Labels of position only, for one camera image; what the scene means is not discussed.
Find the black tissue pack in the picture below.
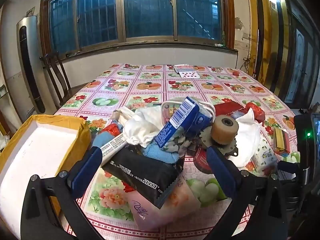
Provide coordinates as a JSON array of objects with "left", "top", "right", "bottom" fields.
[{"left": 102, "top": 146, "right": 184, "bottom": 209}]

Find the playing cards pile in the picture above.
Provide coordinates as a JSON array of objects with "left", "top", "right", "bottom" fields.
[{"left": 174, "top": 64, "right": 200, "bottom": 79}]

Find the dark wooden chair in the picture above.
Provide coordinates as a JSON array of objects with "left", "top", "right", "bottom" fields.
[{"left": 39, "top": 51, "right": 86, "bottom": 106}]

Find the blue tissue box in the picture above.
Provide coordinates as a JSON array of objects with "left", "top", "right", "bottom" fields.
[{"left": 155, "top": 96, "right": 216, "bottom": 148}]

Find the brown tape roll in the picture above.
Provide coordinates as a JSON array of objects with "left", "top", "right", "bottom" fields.
[{"left": 211, "top": 115, "right": 239, "bottom": 145}]

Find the white face towel pack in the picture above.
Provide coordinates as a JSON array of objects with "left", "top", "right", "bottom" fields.
[{"left": 100, "top": 133, "right": 127, "bottom": 166}]

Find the red plastic bag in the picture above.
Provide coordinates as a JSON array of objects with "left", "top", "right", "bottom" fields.
[{"left": 245, "top": 102, "right": 265, "bottom": 123}]

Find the tall silver air conditioner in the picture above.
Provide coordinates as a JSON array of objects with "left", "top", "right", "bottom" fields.
[{"left": 16, "top": 15, "right": 56, "bottom": 115}]

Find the white tissue cloth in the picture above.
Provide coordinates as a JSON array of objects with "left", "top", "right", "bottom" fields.
[{"left": 229, "top": 108, "right": 261, "bottom": 168}]

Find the blue Vinda tissue pack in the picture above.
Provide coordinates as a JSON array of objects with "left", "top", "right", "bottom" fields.
[{"left": 251, "top": 136, "right": 277, "bottom": 177}]

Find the red foil package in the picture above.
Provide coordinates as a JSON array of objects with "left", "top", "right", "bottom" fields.
[{"left": 214, "top": 100, "right": 244, "bottom": 116}]

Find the clear cartoon zipper pouch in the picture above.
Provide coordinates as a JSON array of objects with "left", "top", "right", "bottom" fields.
[{"left": 161, "top": 97, "right": 216, "bottom": 126}]

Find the colourful sponge pack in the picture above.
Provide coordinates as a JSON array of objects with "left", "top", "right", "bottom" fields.
[{"left": 273, "top": 127, "right": 290, "bottom": 157}]

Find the window with wooden frame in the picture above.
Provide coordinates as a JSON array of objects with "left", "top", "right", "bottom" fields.
[{"left": 40, "top": 0, "right": 235, "bottom": 59}]

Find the pink floral tissue pack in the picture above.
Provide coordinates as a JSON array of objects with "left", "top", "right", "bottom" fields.
[{"left": 126, "top": 175, "right": 202, "bottom": 231}]

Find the yellow taped foam box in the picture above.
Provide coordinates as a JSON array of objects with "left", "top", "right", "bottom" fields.
[{"left": 1, "top": 115, "right": 91, "bottom": 238}]

